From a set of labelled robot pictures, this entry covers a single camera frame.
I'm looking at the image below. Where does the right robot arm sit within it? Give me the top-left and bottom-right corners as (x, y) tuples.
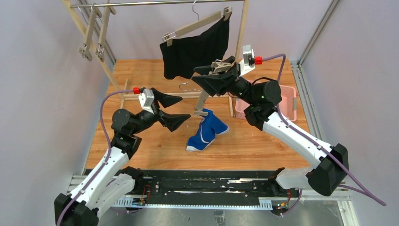
(192, 57), (349, 196)

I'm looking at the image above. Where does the beige hanger with black underwear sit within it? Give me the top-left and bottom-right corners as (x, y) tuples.
(162, 0), (232, 47)

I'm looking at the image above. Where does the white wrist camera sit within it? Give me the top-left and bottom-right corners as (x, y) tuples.
(138, 88), (155, 114)
(239, 45), (255, 77)

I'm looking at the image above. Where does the wooden clothes rack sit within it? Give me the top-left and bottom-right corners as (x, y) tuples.
(61, 0), (250, 107)

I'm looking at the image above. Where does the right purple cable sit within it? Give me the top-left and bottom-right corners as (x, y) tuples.
(255, 53), (387, 207)

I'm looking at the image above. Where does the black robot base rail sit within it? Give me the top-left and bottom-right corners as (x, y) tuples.
(70, 169), (331, 211)

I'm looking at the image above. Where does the black underwear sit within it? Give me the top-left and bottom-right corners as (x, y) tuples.
(160, 18), (230, 80)

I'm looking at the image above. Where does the beige hanger with cream underwear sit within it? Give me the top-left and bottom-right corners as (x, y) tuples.
(96, 6), (116, 62)

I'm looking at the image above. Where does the pink plastic basket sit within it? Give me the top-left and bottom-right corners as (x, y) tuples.
(235, 85), (297, 121)

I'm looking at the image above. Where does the beige hanger with blue underwear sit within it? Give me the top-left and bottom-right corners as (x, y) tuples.
(178, 59), (238, 117)

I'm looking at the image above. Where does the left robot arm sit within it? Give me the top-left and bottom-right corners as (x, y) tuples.
(54, 87), (190, 226)

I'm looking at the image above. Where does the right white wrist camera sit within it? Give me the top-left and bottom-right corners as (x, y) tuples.
(239, 45), (255, 77)

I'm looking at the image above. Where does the purple cable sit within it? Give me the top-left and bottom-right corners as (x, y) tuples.
(56, 87), (141, 226)
(255, 53), (387, 207)

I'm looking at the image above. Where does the blue underwear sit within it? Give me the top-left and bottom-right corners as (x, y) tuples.
(186, 108), (229, 152)

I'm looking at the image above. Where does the empty beige clip hanger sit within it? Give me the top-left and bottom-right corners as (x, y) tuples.
(78, 5), (102, 61)

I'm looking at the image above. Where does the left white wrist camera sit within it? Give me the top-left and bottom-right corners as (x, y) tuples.
(138, 88), (155, 114)

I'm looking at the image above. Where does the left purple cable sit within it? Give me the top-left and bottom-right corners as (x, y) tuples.
(56, 87), (141, 226)

